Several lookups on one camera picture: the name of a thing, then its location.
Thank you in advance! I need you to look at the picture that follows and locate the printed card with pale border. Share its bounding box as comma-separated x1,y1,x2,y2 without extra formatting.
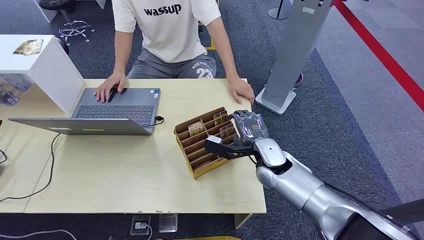
12,38,44,56

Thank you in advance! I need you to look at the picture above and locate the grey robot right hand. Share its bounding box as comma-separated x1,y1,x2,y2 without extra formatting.
227,109,270,147

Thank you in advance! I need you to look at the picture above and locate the clear plastic bottle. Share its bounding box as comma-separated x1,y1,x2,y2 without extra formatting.
5,73,33,92

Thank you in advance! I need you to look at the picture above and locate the office chair with chrome base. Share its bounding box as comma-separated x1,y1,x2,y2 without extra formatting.
37,0,96,47

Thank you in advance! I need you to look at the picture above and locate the wooden slotted card holder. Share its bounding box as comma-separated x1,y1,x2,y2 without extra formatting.
173,106,244,180

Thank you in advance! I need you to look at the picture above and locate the pale desk leg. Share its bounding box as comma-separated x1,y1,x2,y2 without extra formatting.
233,213,253,230

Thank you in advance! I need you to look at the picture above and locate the person's right hand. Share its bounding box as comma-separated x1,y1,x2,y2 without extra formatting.
93,72,128,104

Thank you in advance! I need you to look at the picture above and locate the pale wrist camera, black bracket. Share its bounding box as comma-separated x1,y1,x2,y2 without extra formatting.
203,134,258,161

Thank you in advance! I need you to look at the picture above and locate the long black power cable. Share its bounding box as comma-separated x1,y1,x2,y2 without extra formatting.
0,133,62,203

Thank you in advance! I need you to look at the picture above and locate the floor socket with white plug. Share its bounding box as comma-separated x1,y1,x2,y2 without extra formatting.
130,214,154,240

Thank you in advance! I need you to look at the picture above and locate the person's hand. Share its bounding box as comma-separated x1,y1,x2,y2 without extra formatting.
93,72,128,104
226,77,256,106

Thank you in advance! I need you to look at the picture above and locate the white shelf box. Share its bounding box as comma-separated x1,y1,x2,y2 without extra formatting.
0,34,85,116

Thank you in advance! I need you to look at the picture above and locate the white floor cable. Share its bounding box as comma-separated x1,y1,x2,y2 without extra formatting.
0,229,78,240

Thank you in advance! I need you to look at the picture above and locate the round grey stand base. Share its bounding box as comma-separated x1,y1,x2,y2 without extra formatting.
267,0,292,21

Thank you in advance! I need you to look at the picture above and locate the black flat panel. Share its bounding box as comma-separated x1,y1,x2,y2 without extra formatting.
380,198,424,226

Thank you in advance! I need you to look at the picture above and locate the person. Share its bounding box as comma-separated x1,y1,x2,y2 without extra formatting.
93,0,256,106

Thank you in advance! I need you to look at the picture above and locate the person's left hand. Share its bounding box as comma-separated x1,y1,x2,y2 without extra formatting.
226,77,256,106

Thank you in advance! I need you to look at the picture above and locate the short black plug cable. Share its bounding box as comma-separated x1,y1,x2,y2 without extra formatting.
139,115,165,128

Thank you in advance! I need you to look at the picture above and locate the grey open laptop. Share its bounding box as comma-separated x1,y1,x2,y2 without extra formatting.
7,87,162,136

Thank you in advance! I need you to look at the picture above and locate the brown printed card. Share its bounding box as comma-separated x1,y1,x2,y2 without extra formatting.
213,110,229,127
188,120,207,137
219,123,237,140

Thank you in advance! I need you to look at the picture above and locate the grey floor socket plate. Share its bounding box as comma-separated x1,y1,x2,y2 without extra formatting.
157,213,178,234

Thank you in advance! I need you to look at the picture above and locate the grey kiosk stand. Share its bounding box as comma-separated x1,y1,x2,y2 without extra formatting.
254,0,333,116

